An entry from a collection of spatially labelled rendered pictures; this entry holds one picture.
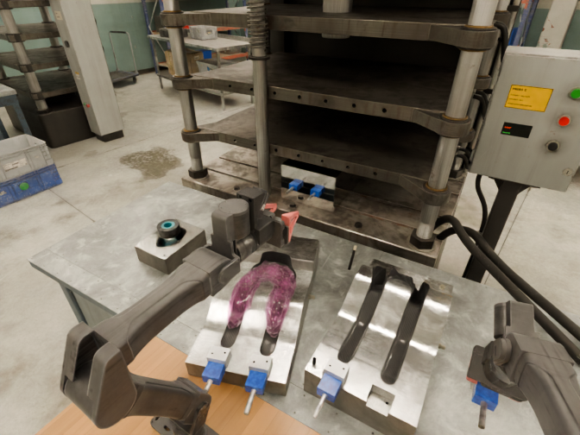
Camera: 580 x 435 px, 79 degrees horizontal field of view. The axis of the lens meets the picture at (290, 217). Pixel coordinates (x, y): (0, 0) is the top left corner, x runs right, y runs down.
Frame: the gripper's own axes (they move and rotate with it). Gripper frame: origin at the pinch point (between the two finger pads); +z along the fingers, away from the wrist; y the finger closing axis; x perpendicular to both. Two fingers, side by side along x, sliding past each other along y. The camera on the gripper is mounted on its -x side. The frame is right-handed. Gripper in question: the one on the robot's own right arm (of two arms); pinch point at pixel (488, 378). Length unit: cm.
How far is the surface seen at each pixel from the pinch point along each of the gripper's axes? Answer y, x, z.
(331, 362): 31.0, 11.4, -2.4
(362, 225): 50, -48, 43
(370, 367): 23.2, 8.0, 2.5
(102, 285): 112, 21, 5
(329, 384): 29.6, 15.8, -3.2
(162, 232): 105, -4, 7
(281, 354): 44.5, 14.4, 2.9
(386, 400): 17.7, 12.9, 3.1
